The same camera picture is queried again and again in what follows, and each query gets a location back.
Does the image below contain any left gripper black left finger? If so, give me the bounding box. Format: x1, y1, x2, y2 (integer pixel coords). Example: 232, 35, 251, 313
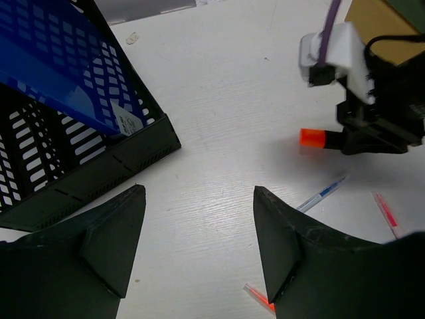
1, 185, 146, 318

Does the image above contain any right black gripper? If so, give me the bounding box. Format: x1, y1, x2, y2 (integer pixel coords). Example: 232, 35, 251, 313
336, 36, 424, 155

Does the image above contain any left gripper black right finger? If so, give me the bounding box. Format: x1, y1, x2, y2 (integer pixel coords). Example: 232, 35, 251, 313
253, 186, 424, 318

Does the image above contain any orange cap black highlighter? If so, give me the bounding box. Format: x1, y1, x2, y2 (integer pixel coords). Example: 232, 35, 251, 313
299, 128, 345, 150

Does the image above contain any yellow bottom drawer box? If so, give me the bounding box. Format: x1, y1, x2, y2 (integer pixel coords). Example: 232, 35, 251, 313
344, 0, 425, 69

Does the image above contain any green drawer box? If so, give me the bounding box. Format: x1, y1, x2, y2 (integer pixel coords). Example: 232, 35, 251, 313
387, 0, 425, 33

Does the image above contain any blue plastic folder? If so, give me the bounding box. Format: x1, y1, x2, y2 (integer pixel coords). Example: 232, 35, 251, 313
1, 1, 147, 136

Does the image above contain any orange thin pen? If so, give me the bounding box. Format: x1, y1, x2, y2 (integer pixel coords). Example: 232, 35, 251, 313
243, 284, 276, 315

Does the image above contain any blue thin pen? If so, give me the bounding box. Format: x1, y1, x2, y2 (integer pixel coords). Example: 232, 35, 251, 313
296, 175, 349, 213

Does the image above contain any pink thin pen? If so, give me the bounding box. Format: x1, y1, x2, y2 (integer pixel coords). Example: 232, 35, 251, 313
373, 193, 402, 239

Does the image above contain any black mesh file organizer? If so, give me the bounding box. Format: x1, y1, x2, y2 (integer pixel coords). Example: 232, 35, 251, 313
1, 1, 181, 232

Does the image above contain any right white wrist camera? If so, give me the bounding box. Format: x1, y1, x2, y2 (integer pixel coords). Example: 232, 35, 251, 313
298, 22, 375, 105

